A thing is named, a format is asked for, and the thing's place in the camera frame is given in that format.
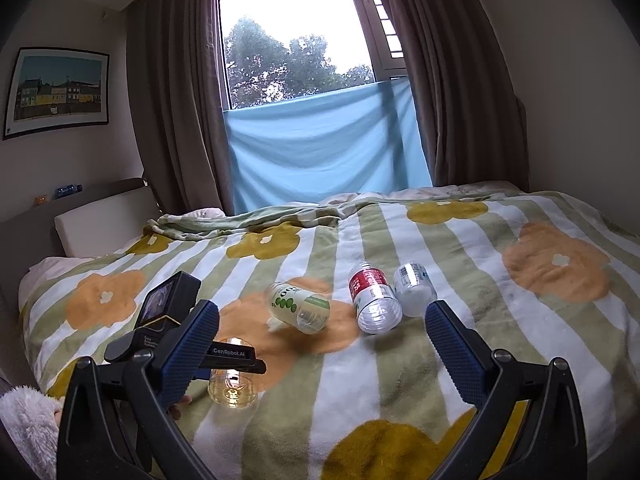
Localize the clear orange-label plastic cup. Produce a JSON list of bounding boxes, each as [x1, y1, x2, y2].
[[208, 337, 257, 408]]

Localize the white green-dot label bottle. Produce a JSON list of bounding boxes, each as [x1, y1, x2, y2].
[[266, 282, 330, 335]]

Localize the flower striped fleece blanket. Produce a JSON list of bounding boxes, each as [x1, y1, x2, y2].
[[20, 184, 639, 479]]

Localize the red label plastic bottle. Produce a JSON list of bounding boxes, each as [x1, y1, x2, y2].
[[348, 261, 402, 335]]

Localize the white pillow under blanket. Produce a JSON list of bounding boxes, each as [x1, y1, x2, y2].
[[18, 257, 91, 310]]

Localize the white headboard cushion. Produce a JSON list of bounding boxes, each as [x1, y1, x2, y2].
[[54, 186, 160, 258]]

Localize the dark headboard shelf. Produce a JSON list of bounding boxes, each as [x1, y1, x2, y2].
[[1, 178, 144, 315]]

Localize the blue label clear bottle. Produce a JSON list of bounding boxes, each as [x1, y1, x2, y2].
[[393, 262, 437, 318]]

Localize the blue object on shelf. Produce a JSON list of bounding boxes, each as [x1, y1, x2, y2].
[[54, 184, 82, 200]]

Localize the light blue cloth over window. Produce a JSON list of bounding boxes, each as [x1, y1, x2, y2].
[[224, 78, 432, 212]]

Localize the framed city picture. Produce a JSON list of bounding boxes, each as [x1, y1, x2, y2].
[[2, 48, 110, 140]]

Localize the brown right curtain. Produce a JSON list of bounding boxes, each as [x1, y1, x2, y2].
[[382, 0, 529, 191]]

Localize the brown curtain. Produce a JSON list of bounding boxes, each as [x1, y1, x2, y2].
[[126, 0, 233, 214], [382, 0, 529, 191]]

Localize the brown left curtain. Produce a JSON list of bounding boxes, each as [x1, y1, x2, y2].
[[126, 0, 233, 214]]

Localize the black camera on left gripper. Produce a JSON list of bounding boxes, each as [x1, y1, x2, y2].
[[134, 271, 201, 330]]

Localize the window with white frame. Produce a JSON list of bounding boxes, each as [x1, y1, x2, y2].
[[215, 0, 407, 110]]

